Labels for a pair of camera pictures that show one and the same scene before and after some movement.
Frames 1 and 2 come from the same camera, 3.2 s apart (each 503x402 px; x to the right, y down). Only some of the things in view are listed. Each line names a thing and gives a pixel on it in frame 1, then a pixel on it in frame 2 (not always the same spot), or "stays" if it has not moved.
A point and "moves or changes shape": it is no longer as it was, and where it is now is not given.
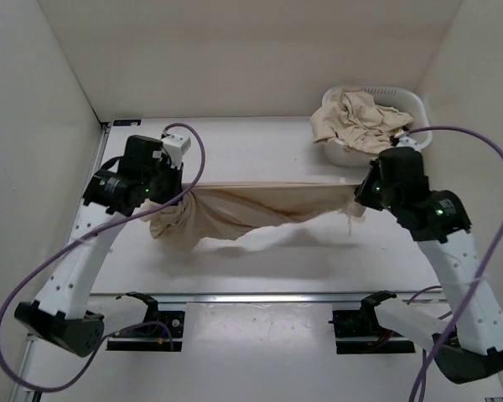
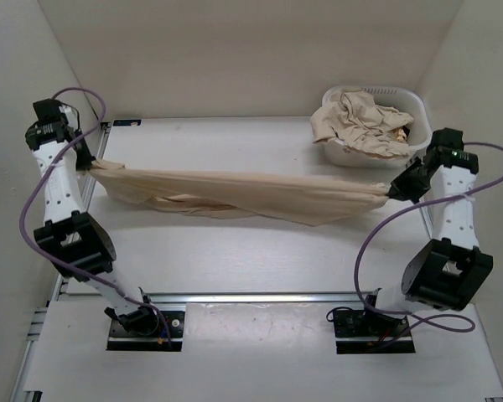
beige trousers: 209,212 moves or changes shape
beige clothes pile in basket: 352,117 stays
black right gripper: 364,195 → 400,189
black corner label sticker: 127,122 stays
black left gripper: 175,175 → 85,161
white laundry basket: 401,99 stays
